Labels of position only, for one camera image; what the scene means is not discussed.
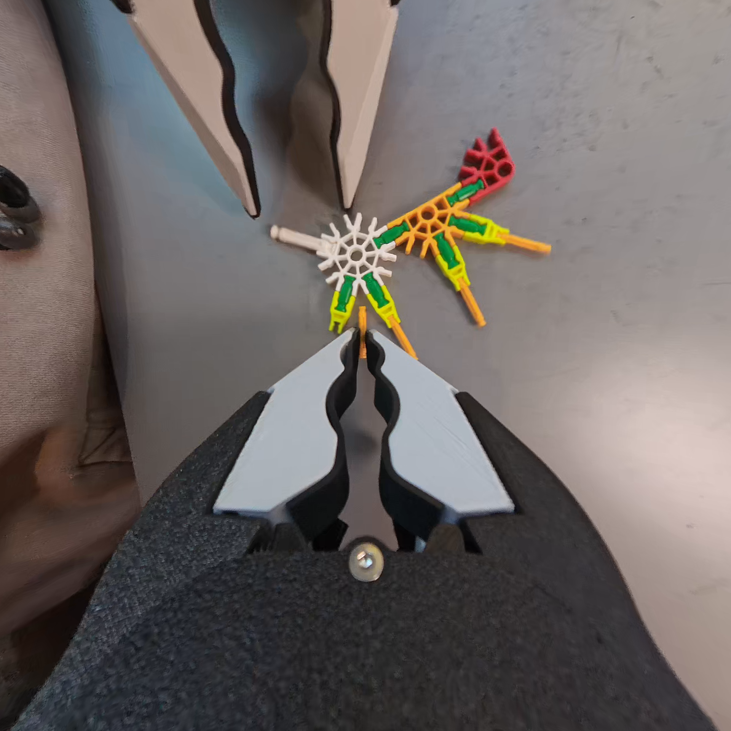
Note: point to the black earbuds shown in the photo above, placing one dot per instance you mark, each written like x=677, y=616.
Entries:
x=17, y=200

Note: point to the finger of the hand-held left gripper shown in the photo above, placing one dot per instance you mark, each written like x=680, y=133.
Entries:
x=360, y=68
x=183, y=57

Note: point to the person's beige knit top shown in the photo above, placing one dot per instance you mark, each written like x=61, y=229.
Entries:
x=45, y=342

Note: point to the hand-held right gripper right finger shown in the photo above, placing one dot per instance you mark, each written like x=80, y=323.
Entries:
x=445, y=451

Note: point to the red plastic connector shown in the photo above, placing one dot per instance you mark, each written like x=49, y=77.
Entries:
x=485, y=157

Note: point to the yellow clip connector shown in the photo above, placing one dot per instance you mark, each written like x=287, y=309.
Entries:
x=338, y=320
x=460, y=277
x=495, y=234
x=390, y=314

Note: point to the orange half-circle connector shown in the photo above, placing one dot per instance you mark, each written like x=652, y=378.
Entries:
x=414, y=220

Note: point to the white snowflake connector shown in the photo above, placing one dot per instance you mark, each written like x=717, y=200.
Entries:
x=342, y=245

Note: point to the white plastic rod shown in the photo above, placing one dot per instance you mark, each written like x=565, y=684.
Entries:
x=294, y=237

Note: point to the short orange rod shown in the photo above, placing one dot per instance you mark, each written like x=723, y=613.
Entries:
x=362, y=320
x=528, y=244
x=404, y=341
x=473, y=305

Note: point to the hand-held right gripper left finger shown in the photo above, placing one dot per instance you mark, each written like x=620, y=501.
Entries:
x=285, y=445

